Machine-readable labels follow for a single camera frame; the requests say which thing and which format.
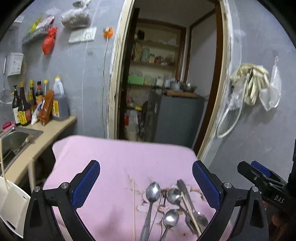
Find steel fork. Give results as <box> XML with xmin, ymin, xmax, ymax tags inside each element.
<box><xmin>177</xmin><ymin>179</ymin><xmax>208</xmax><ymax>236</ymax></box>

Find wooden chopstick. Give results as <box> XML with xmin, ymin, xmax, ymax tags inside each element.
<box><xmin>181</xmin><ymin>192</ymin><xmax>202</xmax><ymax>237</ymax></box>

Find steel spoon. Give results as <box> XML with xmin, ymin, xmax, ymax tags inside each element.
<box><xmin>139</xmin><ymin>182</ymin><xmax>161</xmax><ymax>241</ymax></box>
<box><xmin>167</xmin><ymin>188</ymin><xmax>198</xmax><ymax>221</ymax></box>
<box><xmin>159</xmin><ymin>209</ymin><xmax>179</xmax><ymax>241</ymax></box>

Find white utensil holder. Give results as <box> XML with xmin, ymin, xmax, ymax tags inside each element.
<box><xmin>1</xmin><ymin>177</ymin><xmax>30</xmax><ymax>240</ymax></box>

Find right hand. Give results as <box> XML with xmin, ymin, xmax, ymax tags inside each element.
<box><xmin>263</xmin><ymin>201</ymin><xmax>295</xmax><ymax>240</ymax></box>

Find clear plastic bag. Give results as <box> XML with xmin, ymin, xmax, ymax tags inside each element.
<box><xmin>259</xmin><ymin>56</ymin><xmax>281</xmax><ymax>111</ymax></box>

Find steel sink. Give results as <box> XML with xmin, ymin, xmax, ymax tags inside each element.
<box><xmin>1</xmin><ymin>126</ymin><xmax>43</xmax><ymax>172</ymax></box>

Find cream rubber gloves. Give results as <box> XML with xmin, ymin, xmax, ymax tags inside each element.
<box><xmin>230</xmin><ymin>63</ymin><xmax>270</xmax><ymax>106</ymax></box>

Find beige countertop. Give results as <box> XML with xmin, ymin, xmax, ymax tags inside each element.
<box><xmin>1</xmin><ymin>115</ymin><xmax>77</xmax><ymax>186</ymax></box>

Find grey refrigerator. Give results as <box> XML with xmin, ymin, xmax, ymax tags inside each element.
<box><xmin>143</xmin><ymin>90</ymin><xmax>205</xmax><ymax>148</ymax></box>

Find pink sponge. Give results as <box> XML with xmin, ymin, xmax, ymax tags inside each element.
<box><xmin>1</xmin><ymin>121</ymin><xmax>16</xmax><ymax>133</ymax></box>

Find white snack packet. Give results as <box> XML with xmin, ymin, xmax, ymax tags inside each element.
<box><xmin>31</xmin><ymin>99</ymin><xmax>45</xmax><ymax>126</ymax></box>

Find steel bowl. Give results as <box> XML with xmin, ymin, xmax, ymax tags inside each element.
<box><xmin>181</xmin><ymin>83</ymin><xmax>197</xmax><ymax>93</ymax></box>

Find pink floral tablecloth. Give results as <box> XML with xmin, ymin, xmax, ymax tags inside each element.
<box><xmin>44</xmin><ymin>136</ymin><xmax>215</xmax><ymax>240</ymax></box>

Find orange spice packet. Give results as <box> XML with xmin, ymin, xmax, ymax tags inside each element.
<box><xmin>39</xmin><ymin>89</ymin><xmax>54</xmax><ymax>126</ymax></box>

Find steel pot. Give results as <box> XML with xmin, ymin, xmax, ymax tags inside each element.
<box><xmin>170</xmin><ymin>81</ymin><xmax>181</xmax><ymax>91</ymax></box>

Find dark sauce bottle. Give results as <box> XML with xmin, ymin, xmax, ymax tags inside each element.
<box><xmin>12</xmin><ymin>85</ymin><xmax>21</xmax><ymax>126</ymax></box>
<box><xmin>18</xmin><ymin>82</ymin><xmax>32</xmax><ymax>126</ymax></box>

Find large soy sauce jug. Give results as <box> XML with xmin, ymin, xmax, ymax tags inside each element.
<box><xmin>52</xmin><ymin>76</ymin><xmax>69</xmax><ymax>121</ymax></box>

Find red cap sauce bottle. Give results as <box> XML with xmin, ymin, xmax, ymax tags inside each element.
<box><xmin>35</xmin><ymin>81</ymin><xmax>44</xmax><ymax>106</ymax></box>

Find yellow cap clear bottle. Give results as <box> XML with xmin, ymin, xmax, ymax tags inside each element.
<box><xmin>44</xmin><ymin>80</ymin><xmax>49</xmax><ymax>96</ymax></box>

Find green box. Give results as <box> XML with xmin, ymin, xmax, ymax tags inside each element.
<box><xmin>128</xmin><ymin>75</ymin><xmax>144</xmax><ymax>86</ymax></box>

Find white tissue box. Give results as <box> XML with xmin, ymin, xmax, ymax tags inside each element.
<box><xmin>6</xmin><ymin>53</ymin><xmax>24</xmax><ymax>76</ymax></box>

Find red plastic bag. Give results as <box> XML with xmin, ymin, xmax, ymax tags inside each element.
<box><xmin>42</xmin><ymin>27</ymin><xmax>58</xmax><ymax>55</ymax></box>

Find bag of dried goods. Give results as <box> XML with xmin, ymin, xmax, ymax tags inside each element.
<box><xmin>61</xmin><ymin>1</ymin><xmax>91</xmax><ymax>29</ymax></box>

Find wire mesh strainer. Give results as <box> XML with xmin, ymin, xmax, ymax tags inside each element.
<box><xmin>1</xmin><ymin>55</ymin><xmax>13</xmax><ymax>105</ymax></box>

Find wooden door frame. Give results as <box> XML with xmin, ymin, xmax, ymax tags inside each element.
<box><xmin>105</xmin><ymin>1</ymin><xmax>234</xmax><ymax>160</ymax></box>

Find wall switch plate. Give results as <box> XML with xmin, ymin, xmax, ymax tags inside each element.
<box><xmin>68</xmin><ymin>27</ymin><xmax>97</xmax><ymax>44</ymax></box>

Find grey wall shelf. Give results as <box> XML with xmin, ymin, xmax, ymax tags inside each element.
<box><xmin>22</xmin><ymin>25</ymin><xmax>53</xmax><ymax>45</ymax></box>

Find orange wall plug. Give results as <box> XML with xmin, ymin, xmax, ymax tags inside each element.
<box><xmin>103</xmin><ymin>27</ymin><xmax>113</xmax><ymax>39</ymax></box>

